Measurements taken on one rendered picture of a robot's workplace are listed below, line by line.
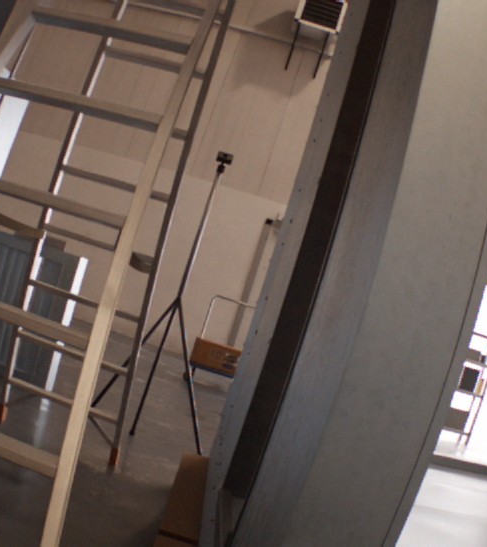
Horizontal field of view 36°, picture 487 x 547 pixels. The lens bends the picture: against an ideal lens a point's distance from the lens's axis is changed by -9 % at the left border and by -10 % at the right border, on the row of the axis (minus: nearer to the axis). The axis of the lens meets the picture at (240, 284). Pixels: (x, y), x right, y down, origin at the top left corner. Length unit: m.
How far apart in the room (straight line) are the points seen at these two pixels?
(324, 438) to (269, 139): 10.98
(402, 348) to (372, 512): 0.14
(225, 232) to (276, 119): 1.84
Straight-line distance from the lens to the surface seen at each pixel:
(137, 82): 11.87
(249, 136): 11.56
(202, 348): 7.78
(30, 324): 1.29
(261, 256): 11.26
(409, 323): 0.63
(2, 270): 4.44
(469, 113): 0.67
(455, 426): 10.05
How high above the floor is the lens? 0.74
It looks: 2 degrees up
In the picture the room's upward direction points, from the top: 17 degrees clockwise
